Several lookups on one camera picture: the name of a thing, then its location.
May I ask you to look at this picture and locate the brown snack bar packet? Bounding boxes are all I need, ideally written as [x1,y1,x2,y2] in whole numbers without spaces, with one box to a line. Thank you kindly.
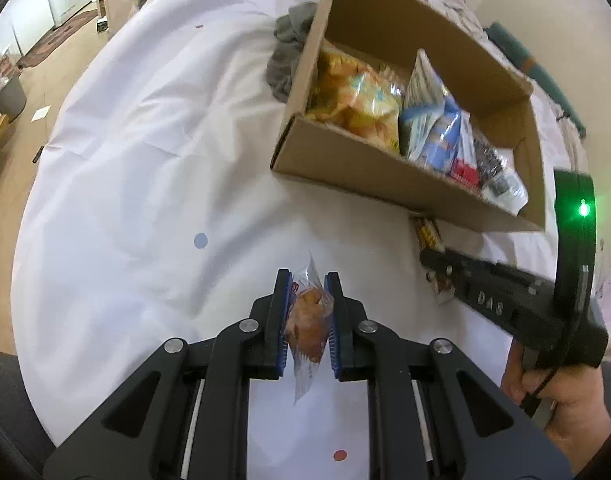
[410,212,453,306]

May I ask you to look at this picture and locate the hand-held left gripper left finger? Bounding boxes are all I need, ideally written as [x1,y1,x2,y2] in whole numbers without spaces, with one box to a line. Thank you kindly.
[44,268,292,480]

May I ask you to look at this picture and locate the floral duvet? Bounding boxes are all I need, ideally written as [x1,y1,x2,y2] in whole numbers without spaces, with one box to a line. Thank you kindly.
[420,0,486,31]

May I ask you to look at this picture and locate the grey bin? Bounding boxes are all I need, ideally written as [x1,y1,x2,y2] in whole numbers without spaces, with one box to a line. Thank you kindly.
[0,75,27,121]

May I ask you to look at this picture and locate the white dark blue snack packet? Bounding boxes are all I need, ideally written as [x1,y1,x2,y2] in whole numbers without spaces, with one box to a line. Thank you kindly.
[470,127,529,216]

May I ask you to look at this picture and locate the muffin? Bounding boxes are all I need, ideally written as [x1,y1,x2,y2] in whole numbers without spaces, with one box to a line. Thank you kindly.
[284,252,335,406]

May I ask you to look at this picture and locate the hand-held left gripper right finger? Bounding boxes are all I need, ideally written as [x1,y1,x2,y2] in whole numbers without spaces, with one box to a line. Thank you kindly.
[324,271,573,480]

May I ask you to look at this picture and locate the grey cloth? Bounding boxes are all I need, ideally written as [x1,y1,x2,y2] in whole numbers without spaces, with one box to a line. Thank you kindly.
[266,1,317,103]

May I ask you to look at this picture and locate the yellow chips bag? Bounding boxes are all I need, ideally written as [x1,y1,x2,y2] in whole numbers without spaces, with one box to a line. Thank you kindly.
[305,42,406,153]

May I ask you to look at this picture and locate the brown cardboard box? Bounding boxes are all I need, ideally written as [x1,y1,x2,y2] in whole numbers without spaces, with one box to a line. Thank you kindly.
[270,0,546,233]

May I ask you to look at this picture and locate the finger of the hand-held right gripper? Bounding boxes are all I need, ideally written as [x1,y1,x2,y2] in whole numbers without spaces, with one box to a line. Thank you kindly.
[419,247,470,303]

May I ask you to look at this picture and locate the white cabinet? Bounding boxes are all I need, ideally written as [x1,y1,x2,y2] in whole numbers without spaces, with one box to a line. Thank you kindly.
[0,0,56,56]

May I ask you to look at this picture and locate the green orange mattress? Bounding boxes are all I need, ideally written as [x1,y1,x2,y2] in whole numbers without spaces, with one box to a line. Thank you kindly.
[485,20,586,136]

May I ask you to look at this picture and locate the person's right hand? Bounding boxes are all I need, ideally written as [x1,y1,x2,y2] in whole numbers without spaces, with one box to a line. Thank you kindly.
[500,335,611,476]

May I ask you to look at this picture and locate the person's grey clothing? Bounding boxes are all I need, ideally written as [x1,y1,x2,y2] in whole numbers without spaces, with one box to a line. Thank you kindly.
[0,347,53,480]

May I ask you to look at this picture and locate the light blue snack packet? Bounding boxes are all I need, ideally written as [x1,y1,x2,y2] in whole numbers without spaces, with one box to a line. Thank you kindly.
[399,49,473,171]

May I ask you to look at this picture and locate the red snack packet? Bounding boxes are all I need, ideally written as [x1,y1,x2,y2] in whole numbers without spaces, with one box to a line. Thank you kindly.
[448,157,481,186]

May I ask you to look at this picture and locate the patterned rug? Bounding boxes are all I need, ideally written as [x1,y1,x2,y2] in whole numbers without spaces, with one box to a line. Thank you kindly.
[18,7,98,68]

